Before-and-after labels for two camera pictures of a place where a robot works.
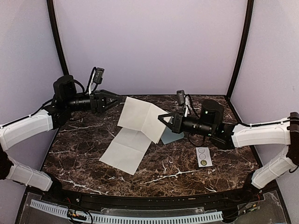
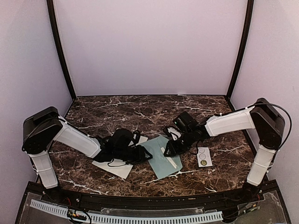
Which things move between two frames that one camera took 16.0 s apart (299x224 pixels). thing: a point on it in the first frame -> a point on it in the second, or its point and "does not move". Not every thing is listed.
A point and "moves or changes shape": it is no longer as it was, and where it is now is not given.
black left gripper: (98, 100) -> (139, 155)
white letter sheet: (143, 116) -> (172, 163)
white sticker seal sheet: (203, 157) does not move
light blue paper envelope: (168, 136) moves or changes shape
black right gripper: (176, 125) -> (174, 150)
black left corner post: (53, 20) does not move
